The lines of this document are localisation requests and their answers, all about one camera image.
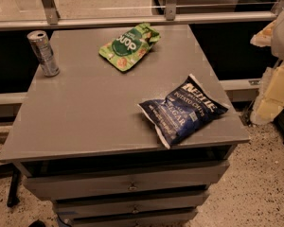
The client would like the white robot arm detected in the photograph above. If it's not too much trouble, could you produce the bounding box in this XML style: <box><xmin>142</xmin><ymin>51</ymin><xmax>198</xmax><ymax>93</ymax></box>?
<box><xmin>250</xmin><ymin>9</ymin><xmax>284</xmax><ymax>125</ymax></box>

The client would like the grey drawer cabinet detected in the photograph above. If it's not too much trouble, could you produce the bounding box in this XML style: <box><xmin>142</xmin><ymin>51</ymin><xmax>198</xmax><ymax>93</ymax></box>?
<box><xmin>0</xmin><ymin>25</ymin><xmax>249</xmax><ymax>227</ymax></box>

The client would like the blue potato chips bag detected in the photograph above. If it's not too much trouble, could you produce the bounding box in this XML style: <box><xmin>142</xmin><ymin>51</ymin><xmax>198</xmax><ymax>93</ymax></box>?
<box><xmin>138</xmin><ymin>74</ymin><xmax>230</xmax><ymax>148</ymax></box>

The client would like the metal railing frame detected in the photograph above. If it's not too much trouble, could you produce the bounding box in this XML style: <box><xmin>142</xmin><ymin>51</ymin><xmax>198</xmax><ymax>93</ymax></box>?
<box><xmin>0</xmin><ymin>0</ymin><xmax>284</xmax><ymax>31</ymax></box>

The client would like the silver redbull can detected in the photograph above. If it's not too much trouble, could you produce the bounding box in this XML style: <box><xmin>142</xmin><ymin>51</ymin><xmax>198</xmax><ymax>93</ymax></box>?
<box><xmin>27</xmin><ymin>30</ymin><xmax>60</xmax><ymax>77</ymax></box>

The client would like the green snack bag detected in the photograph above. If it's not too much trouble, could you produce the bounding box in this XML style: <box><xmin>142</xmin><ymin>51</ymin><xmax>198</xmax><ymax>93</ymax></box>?
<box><xmin>98</xmin><ymin>23</ymin><xmax>161</xmax><ymax>72</ymax></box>

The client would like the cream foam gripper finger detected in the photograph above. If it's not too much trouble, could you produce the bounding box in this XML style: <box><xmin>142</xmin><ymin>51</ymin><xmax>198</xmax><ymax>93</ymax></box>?
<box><xmin>250</xmin><ymin>20</ymin><xmax>284</xmax><ymax>125</ymax></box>

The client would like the black stand leg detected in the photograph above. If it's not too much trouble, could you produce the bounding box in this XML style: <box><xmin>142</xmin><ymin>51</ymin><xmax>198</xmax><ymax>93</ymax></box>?
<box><xmin>7</xmin><ymin>168</ymin><xmax>21</xmax><ymax>208</ymax></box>

